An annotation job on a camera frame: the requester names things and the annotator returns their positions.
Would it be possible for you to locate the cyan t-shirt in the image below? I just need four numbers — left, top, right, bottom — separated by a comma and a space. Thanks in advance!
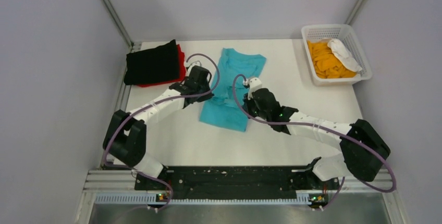
199, 47, 267, 133

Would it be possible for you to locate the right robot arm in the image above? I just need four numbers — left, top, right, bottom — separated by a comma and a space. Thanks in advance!
242, 89, 391, 189

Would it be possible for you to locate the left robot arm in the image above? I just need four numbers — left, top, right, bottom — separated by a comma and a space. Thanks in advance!
103, 65, 213, 189

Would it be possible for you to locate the folded red t-shirt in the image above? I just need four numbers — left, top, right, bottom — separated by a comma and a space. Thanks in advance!
138, 44, 186, 88

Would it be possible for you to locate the folded black t-shirt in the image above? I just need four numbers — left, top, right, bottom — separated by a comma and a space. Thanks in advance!
124, 40, 180, 85

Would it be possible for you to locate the orange t-shirt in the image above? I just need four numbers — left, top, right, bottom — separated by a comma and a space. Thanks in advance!
307, 41, 357, 79

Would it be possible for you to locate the white t-shirt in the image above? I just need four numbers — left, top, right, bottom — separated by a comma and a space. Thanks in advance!
327, 39, 362, 73

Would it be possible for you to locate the white plastic basket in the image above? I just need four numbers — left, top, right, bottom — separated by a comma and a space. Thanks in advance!
301, 24, 373, 86

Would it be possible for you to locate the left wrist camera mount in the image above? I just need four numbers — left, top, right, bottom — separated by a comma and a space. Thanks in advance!
185, 60, 202, 72

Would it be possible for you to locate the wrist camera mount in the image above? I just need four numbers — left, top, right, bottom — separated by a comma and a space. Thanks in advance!
243, 77, 262, 100
185, 60, 202, 72

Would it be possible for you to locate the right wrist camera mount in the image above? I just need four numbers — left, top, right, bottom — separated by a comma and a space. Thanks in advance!
243, 77, 262, 100

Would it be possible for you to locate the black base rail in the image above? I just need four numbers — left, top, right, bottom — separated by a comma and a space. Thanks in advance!
134, 165, 338, 200

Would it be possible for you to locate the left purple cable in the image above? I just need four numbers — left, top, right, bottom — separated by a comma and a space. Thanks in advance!
102, 53, 220, 213

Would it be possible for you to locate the aluminium frame rail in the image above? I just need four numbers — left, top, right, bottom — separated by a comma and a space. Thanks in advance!
74, 41, 143, 224

